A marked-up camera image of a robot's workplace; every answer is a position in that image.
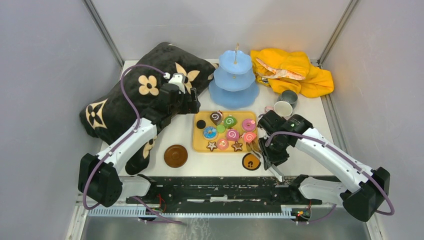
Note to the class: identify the metal serving tongs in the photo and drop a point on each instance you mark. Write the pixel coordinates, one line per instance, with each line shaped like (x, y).
(254, 149)

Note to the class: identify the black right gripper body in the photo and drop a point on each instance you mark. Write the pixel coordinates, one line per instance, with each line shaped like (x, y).
(275, 152)

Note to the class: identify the yellow black round coaster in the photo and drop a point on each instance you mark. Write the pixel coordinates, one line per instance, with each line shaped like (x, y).
(250, 162)

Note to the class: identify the salmon swirl cake slice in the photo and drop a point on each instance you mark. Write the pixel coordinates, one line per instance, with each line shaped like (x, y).
(249, 137)

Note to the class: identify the black floral plush pillow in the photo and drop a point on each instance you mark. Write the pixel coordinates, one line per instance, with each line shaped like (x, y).
(110, 116)

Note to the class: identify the pink frosted donut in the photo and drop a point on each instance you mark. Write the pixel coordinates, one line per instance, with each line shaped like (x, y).
(248, 125)

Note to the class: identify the grey mug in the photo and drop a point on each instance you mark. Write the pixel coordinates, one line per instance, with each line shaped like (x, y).
(290, 97)

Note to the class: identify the pink swirl roll cake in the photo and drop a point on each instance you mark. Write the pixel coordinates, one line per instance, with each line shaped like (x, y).
(232, 135)

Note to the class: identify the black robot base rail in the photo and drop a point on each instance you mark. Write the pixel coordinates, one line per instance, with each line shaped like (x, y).
(221, 195)

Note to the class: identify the blue three-tier cake stand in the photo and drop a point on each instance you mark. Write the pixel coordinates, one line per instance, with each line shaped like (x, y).
(234, 82)

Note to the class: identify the star cookie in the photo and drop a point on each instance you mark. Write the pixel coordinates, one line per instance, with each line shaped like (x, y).
(212, 146)
(237, 146)

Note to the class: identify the chocolate swirl roll cake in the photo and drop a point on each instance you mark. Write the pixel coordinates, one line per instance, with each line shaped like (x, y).
(216, 117)

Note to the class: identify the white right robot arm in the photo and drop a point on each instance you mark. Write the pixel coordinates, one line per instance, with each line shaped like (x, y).
(360, 189)

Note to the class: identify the yellow serving tray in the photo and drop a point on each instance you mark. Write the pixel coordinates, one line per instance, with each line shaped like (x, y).
(199, 144)

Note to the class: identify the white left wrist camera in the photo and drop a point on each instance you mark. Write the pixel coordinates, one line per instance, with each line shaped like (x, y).
(178, 79)

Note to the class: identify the blue frosted donut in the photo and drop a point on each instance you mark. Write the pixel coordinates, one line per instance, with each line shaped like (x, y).
(210, 133)

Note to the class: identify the pink round candy cake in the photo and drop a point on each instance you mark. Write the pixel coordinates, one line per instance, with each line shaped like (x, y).
(222, 144)

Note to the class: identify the green macaron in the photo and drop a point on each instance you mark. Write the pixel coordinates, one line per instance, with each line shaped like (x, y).
(220, 128)

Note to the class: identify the green swirl roll cake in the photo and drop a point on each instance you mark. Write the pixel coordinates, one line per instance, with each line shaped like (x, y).
(229, 122)

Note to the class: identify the pink mug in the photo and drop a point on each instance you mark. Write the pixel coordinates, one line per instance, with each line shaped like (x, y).
(281, 108)

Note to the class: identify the yellow garment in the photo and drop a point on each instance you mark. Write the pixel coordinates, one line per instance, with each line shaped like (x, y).
(281, 70)

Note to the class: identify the brown round coaster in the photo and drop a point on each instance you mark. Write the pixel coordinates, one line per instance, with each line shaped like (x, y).
(175, 156)

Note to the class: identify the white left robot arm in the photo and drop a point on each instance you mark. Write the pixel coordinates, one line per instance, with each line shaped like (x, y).
(98, 179)

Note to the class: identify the black sandwich cookie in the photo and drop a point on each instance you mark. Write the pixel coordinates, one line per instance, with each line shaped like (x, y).
(200, 124)

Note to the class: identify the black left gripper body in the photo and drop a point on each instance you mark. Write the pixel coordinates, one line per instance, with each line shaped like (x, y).
(182, 107)

